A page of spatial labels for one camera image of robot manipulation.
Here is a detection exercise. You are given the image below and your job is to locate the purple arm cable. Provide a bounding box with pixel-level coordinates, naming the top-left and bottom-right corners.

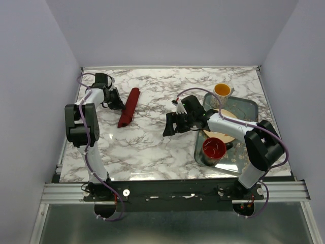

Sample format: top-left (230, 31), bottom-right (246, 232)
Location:
top-left (76, 73), bottom-right (125, 222)
top-left (172, 87), bottom-right (290, 219)

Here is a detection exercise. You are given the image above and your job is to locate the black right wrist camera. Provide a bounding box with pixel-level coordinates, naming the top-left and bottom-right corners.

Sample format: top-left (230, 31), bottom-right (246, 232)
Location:
top-left (172, 95), bottom-right (205, 115)

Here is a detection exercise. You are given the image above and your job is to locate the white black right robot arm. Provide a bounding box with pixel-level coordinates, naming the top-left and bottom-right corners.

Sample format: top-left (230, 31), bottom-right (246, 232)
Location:
top-left (162, 109), bottom-right (289, 199)

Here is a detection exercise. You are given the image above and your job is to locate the red and black cup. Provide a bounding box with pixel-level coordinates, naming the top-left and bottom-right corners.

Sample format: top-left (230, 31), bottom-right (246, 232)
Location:
top-left (200, 138), bottom-right (226, 167)

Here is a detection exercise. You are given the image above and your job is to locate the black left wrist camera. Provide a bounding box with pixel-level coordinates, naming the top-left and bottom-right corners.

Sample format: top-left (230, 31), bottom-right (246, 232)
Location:
top-left (92, 73), bottom-right (115, 89)

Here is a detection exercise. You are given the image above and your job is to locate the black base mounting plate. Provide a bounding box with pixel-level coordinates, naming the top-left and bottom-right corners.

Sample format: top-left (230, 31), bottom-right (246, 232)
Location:
top-left (84, 178), bottom-right (264, 212)

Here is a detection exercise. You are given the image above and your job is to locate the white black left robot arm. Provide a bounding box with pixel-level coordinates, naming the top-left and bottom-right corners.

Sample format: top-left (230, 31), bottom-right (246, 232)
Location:
top-left (64, 87), bottom-right (125, 201)

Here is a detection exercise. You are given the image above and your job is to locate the white floral mug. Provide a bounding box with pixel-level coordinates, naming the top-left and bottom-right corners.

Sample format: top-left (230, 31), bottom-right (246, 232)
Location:
top-left (210, 83), bottom-right (234, 108)

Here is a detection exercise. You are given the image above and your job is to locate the dark red cloth napkin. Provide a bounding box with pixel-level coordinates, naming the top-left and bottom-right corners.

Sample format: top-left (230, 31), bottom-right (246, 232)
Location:
top-left (117, 87), bottom-right (141, 128)

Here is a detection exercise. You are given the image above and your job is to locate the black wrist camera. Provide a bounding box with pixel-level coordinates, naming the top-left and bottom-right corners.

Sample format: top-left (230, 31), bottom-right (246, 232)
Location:
top-left (172, 95), bottom-right (205, 115)
top-left (92, 73), bottom-right (115, 89)

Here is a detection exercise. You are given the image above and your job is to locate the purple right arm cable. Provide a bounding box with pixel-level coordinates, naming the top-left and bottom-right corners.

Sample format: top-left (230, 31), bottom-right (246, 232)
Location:
top-left (172, 87), bottom-right (290, 219)

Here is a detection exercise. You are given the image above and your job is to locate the teal floral serving tray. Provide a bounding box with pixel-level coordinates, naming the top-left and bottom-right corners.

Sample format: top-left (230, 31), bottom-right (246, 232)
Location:
top-left (193, 96), bottom-right (258, 178)

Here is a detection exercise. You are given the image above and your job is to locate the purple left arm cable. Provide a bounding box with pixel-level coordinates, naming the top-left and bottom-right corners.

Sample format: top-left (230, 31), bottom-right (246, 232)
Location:
top-left (76, 73), bottom-right (125, 222)

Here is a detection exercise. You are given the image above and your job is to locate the beige bird pattern plate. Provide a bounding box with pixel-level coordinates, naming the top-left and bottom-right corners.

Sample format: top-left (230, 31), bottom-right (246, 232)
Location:
top-left (203, 109), bottom-right (237, 144)

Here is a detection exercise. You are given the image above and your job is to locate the aluminium frame rail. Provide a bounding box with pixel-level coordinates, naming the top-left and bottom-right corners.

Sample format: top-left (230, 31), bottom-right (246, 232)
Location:
top-left (41, 179), bottom-right (310, 204)

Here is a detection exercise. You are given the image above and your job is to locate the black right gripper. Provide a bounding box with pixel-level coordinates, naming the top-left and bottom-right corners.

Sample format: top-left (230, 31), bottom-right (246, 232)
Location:
top-left (162, 111), bottom-right (194, 137)

